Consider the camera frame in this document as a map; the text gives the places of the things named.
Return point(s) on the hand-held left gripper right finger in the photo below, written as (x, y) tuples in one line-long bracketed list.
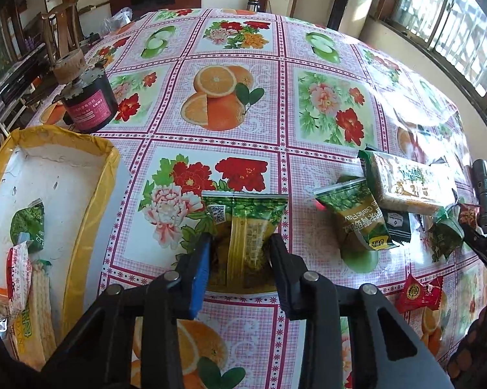
[(282, 275)]

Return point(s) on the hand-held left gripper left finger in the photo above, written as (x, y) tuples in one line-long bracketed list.
[(199, 279)]

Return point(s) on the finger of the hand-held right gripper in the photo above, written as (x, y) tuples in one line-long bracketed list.
[(480, 348), (486, 251)]

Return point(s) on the green pea snack packet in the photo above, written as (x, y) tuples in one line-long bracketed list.
[(353, 214), (245, 227), (26, 225)]

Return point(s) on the red candy packet round emblem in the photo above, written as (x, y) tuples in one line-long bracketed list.
[(420, 291)]

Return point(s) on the dark green cracker packet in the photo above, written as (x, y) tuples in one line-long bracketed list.
[(395, 225)]

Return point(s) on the yellow-green label cracker pack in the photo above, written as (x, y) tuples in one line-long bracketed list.
[(405, 186), (36, 316)]

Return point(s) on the yellow cardboard tray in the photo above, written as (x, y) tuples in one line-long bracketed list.
[(89, 194)]

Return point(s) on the red and white snack packet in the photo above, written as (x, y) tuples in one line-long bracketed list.
[(18, 275)]

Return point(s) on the orange label cracker pack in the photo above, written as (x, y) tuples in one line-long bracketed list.
[(0, 300)]

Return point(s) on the silver foil packet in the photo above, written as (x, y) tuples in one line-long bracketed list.
[(2, 324)]

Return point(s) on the small green candy packet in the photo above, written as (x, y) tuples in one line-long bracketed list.
[(446, 235)]

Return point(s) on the black flashlight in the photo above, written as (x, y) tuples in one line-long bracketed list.
[(482, 194)]

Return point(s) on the floral vinyl tablecloth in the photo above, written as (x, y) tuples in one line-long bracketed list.
[(268, 101)]

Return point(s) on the black jar with cork lid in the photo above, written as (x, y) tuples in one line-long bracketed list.
[(89, 101)]

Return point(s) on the black folding table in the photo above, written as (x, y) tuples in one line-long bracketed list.
[(20, 85)]

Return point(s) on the clear plastic bag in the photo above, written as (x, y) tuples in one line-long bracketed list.
[(117, 21)]

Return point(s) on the steel thermos flask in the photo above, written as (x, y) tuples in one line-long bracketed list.
[(253, 5)]

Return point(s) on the brown wooden chair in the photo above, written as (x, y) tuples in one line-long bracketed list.
[(63, 28)]

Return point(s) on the wooden frame window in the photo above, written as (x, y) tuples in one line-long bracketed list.
[(450, 20)]

